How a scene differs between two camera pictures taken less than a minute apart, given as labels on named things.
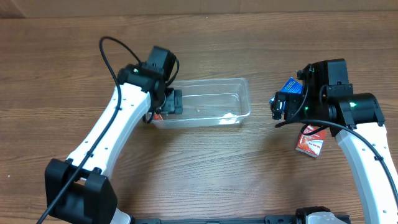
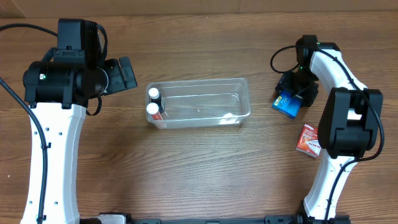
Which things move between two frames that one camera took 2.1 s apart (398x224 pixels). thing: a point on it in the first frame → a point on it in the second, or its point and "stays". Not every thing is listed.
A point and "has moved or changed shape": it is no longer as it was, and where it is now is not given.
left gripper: [175, 102] → [116, 78]
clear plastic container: [208, 102] stays
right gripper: [278, 104] → [288, 86]
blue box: [293, 86] has moved or changed shape
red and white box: [311, 144] stays
